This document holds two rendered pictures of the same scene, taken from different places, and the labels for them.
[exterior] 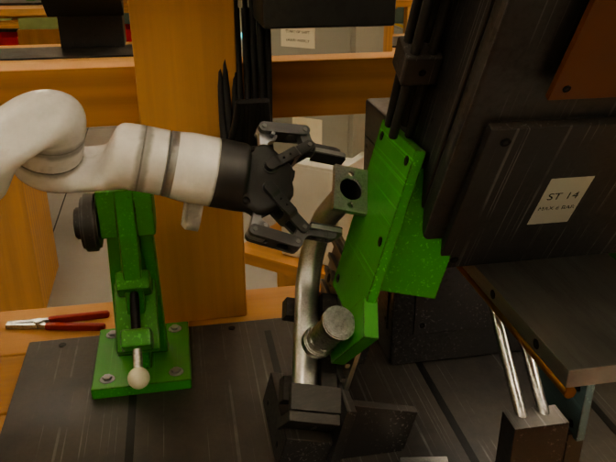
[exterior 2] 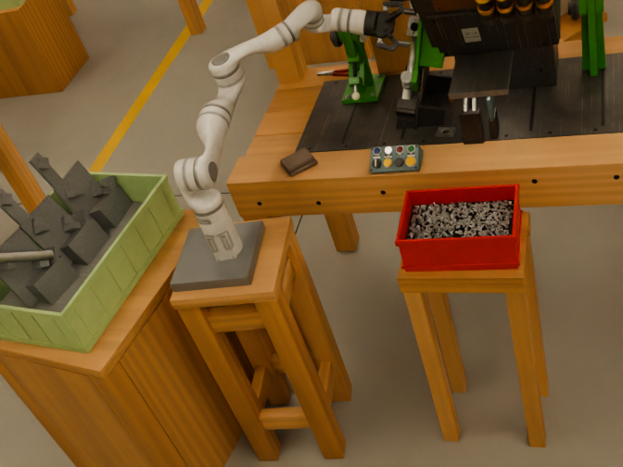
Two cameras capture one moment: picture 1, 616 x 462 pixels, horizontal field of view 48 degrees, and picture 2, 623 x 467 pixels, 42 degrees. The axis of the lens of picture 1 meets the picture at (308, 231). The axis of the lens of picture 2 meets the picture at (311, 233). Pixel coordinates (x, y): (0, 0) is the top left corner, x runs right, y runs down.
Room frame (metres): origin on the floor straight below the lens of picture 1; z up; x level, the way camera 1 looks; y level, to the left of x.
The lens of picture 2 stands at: (-1.29, -1.00, 2.37)
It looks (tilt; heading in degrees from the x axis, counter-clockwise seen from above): 39 degrees down; 38
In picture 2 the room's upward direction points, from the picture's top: 20 degrees counter-clockwise
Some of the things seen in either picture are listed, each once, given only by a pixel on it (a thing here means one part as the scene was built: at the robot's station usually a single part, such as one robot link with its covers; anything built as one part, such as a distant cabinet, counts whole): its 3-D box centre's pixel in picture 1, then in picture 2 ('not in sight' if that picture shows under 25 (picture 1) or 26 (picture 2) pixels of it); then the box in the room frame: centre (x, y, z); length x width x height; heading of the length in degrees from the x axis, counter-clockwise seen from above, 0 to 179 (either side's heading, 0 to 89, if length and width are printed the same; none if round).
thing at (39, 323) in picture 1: (57, 323); (336, 72); (0.96, 0.40, 0.89); 0.16 x 0.05 x 0.01; 95
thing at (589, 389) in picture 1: (557, 410); (492, 110); (0.63, -0.28, 0.97); 0.10 x 0.02 x 0.14; 11
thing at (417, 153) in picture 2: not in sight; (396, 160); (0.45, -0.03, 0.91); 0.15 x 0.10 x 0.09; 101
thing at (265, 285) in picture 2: not in sight; (234, 261); (0.03, 0.35, 0.83); 0.32 x 0.32 x 0.04; 17
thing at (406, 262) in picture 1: (401, 224); (431, 40); (0.70, -0.10, 1.17); 0.13 x 0.12 x 0.20; 101
